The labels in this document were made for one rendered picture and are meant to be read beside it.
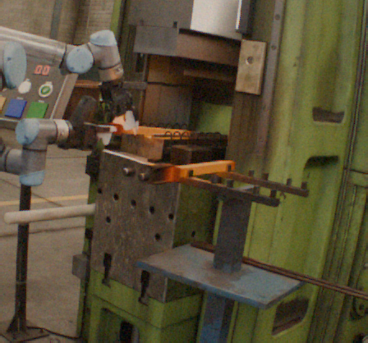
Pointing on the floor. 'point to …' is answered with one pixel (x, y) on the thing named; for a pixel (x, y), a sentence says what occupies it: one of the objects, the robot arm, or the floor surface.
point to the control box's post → (21, 254)
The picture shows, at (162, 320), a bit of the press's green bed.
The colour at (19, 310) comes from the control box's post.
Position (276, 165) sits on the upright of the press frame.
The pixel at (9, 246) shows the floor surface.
